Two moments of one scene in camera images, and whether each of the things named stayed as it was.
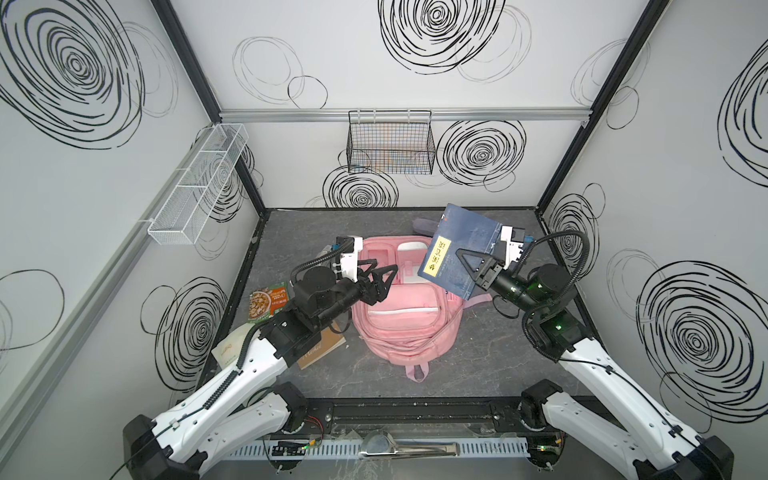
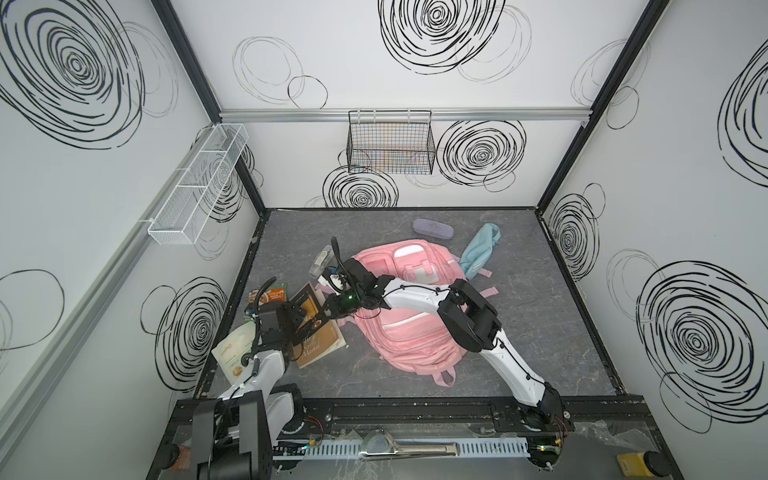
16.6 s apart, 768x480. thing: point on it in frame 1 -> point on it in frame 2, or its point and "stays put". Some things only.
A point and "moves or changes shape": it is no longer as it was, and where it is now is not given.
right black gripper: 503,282 -> 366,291
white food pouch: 228,350 stays put
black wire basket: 390,141 stays put
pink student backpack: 416,320 moves or changes shape
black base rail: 423,415 stays put
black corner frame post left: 173,23 stays put
